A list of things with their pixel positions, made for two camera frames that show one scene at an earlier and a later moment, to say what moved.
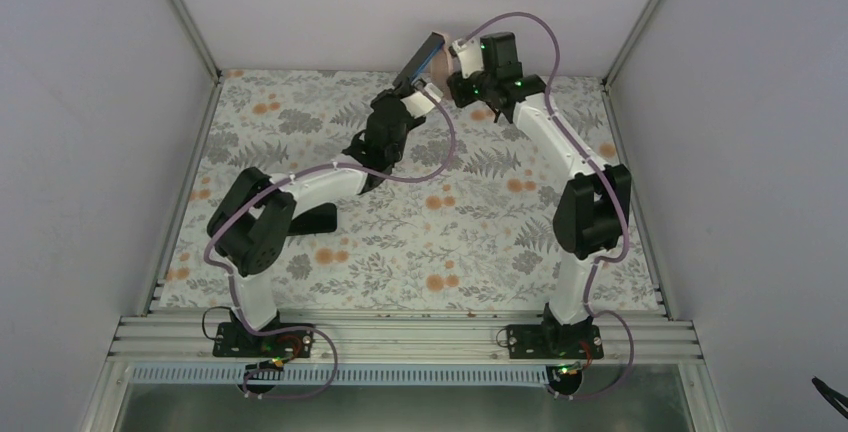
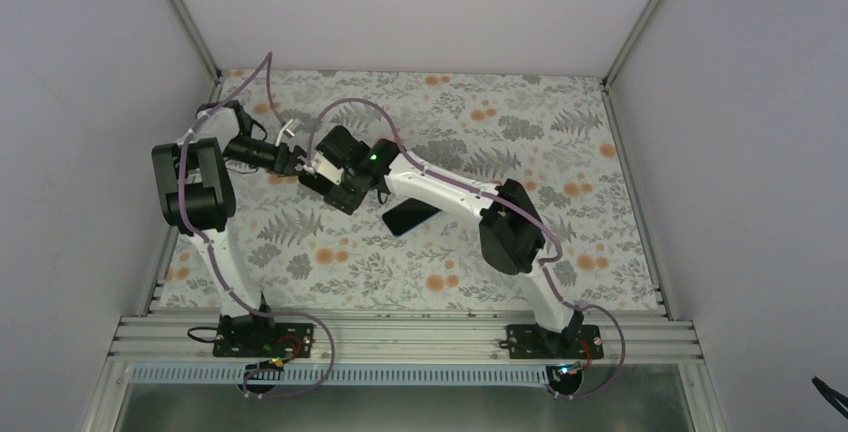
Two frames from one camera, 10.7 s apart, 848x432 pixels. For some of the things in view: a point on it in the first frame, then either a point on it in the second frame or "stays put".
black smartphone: [430, 47] -> [407, 215]
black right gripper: [461, 97] -> [345, 201]
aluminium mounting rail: [190, 340] stays put
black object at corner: [838, 400] stays put
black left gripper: [401, 92] -> [286, 161]
